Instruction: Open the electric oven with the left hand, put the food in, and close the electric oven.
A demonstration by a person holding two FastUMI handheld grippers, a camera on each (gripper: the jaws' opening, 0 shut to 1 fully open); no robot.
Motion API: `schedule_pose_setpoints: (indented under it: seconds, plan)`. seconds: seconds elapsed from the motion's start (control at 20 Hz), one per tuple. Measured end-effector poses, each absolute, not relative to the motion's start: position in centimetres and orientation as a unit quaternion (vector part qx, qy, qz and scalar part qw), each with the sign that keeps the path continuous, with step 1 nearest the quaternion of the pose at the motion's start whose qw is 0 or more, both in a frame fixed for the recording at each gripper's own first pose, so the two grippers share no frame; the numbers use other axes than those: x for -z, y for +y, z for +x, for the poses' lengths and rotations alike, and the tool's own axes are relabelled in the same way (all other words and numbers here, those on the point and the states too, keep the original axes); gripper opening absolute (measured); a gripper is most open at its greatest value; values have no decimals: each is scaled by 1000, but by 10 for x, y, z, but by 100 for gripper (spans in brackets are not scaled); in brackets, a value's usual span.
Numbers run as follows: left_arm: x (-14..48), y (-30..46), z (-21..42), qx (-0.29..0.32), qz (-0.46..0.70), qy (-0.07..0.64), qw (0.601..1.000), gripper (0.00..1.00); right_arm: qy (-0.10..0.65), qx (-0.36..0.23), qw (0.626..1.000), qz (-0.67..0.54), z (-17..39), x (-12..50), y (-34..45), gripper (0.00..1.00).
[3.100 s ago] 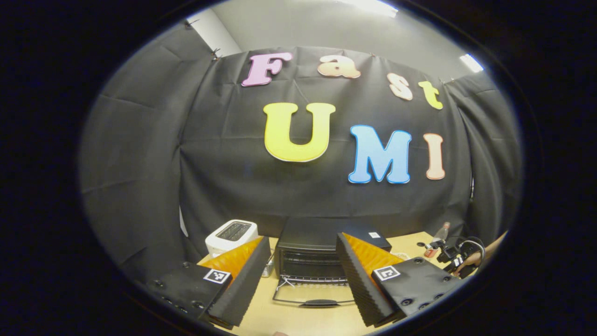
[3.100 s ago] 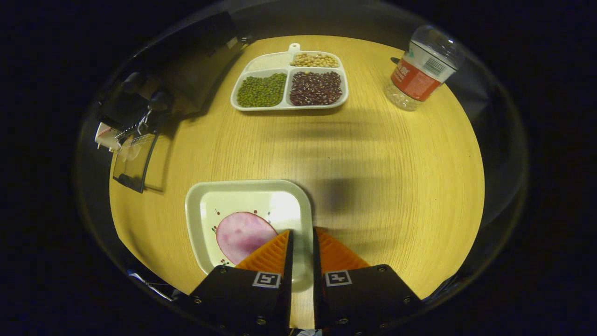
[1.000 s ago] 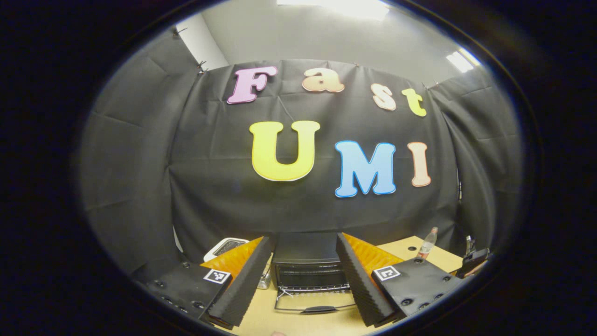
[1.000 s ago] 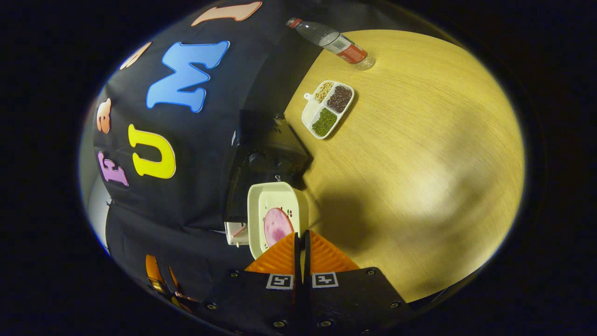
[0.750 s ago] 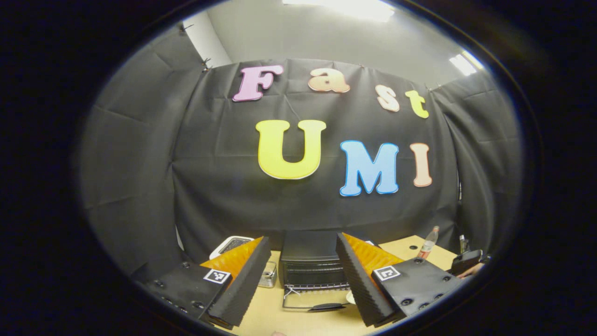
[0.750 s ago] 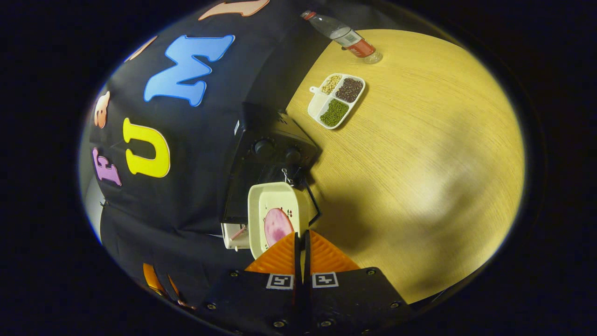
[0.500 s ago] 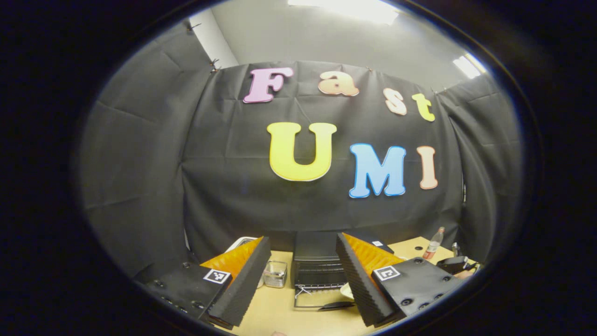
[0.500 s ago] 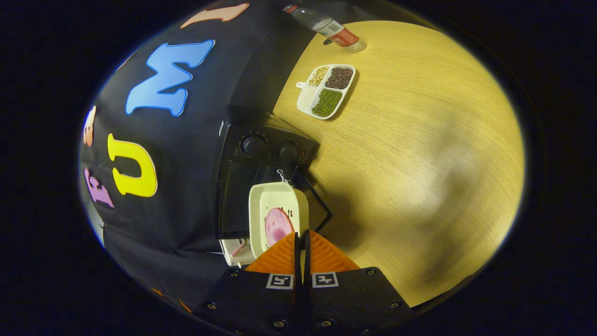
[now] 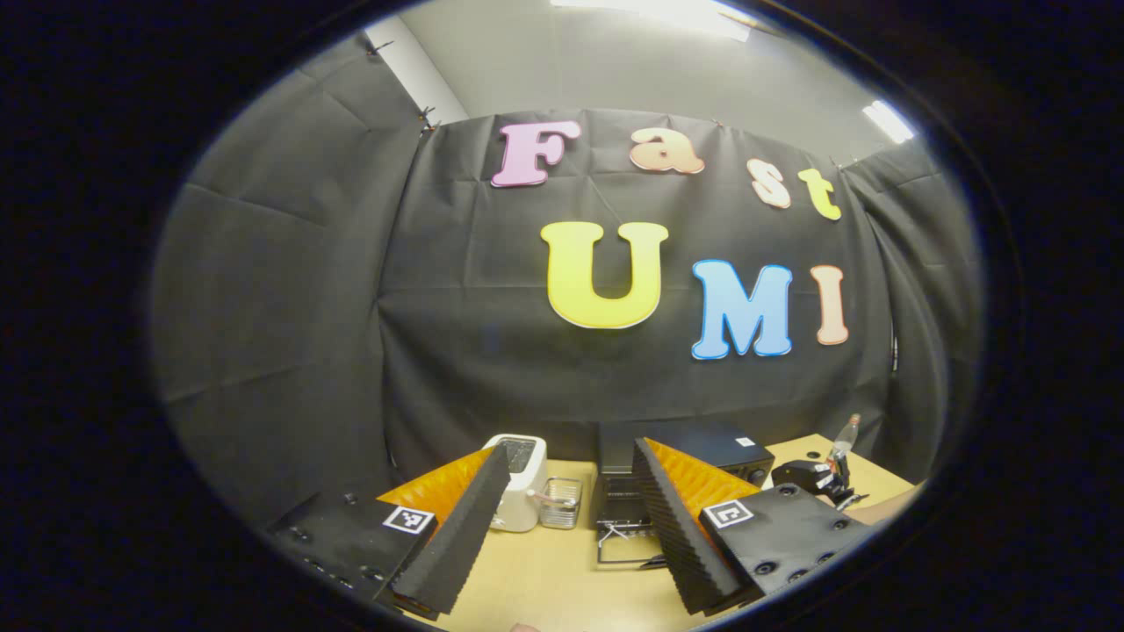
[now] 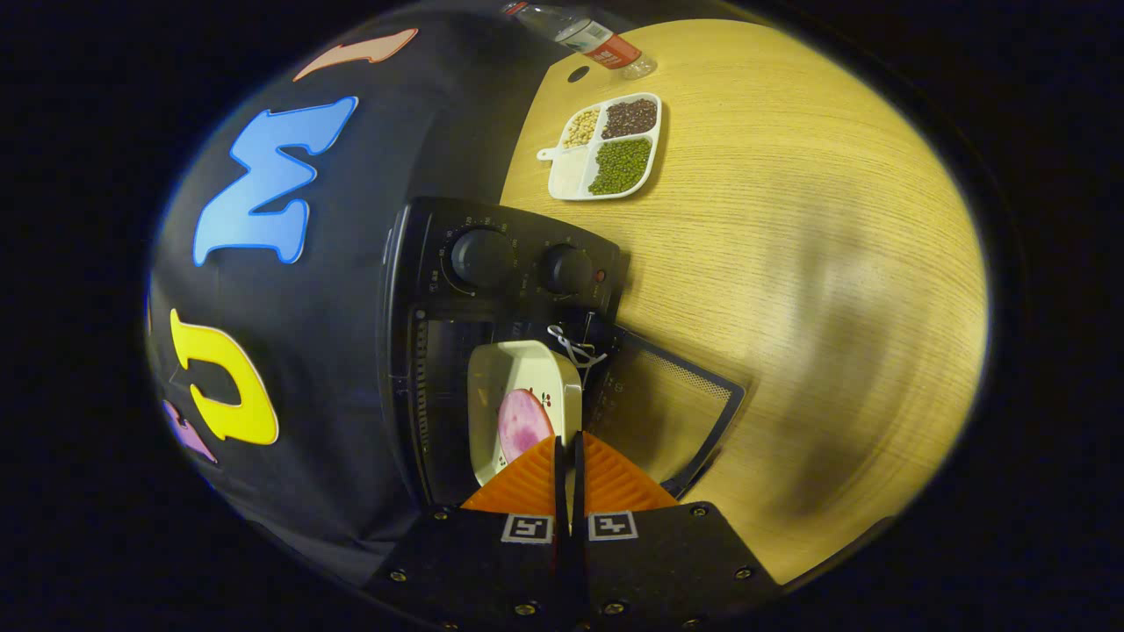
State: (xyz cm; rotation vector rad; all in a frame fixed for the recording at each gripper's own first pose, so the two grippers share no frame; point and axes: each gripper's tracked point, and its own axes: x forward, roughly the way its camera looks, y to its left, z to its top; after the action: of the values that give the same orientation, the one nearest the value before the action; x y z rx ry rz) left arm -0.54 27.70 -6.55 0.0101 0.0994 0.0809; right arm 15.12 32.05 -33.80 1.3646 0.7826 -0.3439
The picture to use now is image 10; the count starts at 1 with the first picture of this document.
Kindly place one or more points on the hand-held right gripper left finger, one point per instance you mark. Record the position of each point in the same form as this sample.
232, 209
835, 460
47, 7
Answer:
492, 562

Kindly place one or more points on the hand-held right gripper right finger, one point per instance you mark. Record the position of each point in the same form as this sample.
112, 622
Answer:
659, 562

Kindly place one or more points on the pink round food slice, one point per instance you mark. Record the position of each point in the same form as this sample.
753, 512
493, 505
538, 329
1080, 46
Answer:
522, 423

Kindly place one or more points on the cream square plate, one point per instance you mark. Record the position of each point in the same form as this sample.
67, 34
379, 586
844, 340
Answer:
518, 364

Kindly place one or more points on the black electric oven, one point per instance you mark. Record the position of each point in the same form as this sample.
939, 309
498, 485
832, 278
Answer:
518, 228

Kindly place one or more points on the white divided bean tray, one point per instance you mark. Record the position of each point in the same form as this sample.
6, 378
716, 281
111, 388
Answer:
571, 171

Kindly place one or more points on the clear red label water bottle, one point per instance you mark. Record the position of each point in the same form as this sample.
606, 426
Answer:
597, 44

